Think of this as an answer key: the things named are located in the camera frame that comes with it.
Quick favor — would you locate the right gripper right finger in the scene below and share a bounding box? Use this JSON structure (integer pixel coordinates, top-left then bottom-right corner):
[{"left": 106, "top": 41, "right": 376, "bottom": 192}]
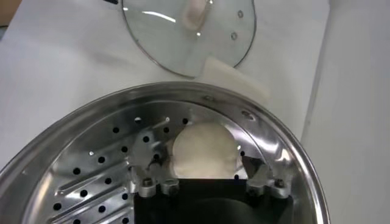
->
[{"left": 243, "top": 156, "right": 290, "bottom": 199}]

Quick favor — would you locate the stainless steel steamer basket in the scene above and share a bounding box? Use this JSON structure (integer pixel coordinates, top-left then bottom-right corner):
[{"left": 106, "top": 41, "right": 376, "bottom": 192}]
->
[{"left": 0, "top": 56, "right": 332, "bottom": 224}]

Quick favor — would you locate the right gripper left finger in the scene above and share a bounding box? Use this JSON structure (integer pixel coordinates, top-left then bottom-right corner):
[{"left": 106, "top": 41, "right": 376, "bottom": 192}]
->
[{"left": 129, "top": 154, "right": 181, "bottom": 199}]

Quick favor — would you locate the white steamed baozi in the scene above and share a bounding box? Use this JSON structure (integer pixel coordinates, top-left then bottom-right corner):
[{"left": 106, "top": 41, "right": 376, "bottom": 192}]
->
[{"left": 170, "top": 122, "right": 241, "bottom": 180}]

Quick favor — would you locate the round glass pot lid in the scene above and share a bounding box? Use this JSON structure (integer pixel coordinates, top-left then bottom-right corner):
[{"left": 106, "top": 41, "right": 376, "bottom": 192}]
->
[{"left": 121, "top": 0, "right": 257, "bottom": 79}]

